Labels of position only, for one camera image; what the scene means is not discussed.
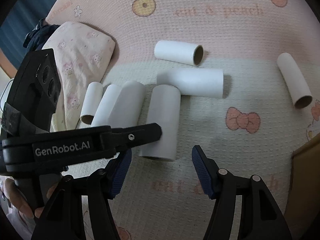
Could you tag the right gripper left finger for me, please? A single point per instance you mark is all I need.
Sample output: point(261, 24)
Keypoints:
point(62, 217)

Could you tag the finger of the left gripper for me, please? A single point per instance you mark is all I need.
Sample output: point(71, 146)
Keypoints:
point(126, 138)

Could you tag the white cardboard tube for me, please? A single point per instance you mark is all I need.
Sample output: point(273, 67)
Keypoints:
point(180, 52)
point(298, 88)
point(126, 110)
point(204, 82)
point(106, 105)
point(164, 109)
point(93, 96)

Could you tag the person's left hand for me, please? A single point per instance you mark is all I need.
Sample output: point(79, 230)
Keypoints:
point(13, 194)

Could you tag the brown cardboard box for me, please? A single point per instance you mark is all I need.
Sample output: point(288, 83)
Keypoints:
point(302, 209)

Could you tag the pink patterned blanket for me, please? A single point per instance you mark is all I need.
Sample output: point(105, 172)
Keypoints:
point(82, 55)

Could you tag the pink hello kitty mat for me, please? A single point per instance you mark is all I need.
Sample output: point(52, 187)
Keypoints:
point(240, 78)

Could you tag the black tracking camera box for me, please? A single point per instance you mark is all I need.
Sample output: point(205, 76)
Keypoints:
point(33, 96)

